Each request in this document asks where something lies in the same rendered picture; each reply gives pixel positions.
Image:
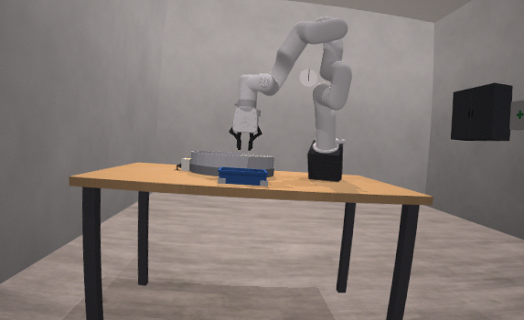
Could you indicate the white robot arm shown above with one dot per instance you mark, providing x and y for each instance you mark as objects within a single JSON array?
[{"x": 332, "y": 69}]

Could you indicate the blue crate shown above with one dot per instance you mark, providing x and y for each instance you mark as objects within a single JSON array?
[{"x": 243, "y": 176}]

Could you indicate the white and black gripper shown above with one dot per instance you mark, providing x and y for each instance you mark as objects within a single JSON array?
[{"x": 244, "y": 122}]

